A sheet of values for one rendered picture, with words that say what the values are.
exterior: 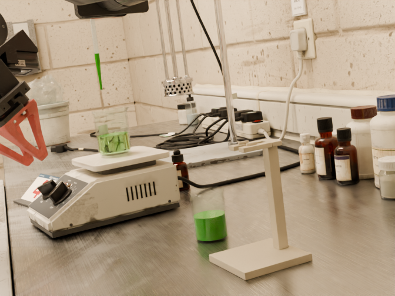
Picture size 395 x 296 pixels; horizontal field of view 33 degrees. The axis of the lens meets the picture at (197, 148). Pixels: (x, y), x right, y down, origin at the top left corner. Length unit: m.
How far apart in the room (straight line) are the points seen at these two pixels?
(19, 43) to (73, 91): 2.45
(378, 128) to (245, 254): 0.33
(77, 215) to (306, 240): 0.33
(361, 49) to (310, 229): 0.56
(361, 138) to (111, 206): 0.39
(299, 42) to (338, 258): 0.83
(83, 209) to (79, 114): 2.49
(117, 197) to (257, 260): 0.31
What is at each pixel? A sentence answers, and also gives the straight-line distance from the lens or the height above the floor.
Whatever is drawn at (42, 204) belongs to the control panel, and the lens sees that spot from 0.99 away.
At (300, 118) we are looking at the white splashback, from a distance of 1.46.
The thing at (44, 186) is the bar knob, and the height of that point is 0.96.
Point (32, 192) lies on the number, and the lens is 1.21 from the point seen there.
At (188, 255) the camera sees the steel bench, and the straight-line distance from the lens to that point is 0.76.
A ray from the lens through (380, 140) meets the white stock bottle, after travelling 0.95.
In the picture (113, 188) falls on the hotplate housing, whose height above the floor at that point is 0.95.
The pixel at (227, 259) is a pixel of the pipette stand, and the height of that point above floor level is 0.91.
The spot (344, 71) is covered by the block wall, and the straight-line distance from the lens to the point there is 1.35.
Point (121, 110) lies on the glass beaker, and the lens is 0.97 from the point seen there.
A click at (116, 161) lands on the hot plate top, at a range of 0.93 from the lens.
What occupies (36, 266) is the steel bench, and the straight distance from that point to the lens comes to 0.81.
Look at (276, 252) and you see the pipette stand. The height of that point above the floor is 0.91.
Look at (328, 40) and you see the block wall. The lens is 1.39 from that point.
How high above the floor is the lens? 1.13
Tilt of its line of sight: 8 degrees down
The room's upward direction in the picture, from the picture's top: 7 degrees counter-clockwise
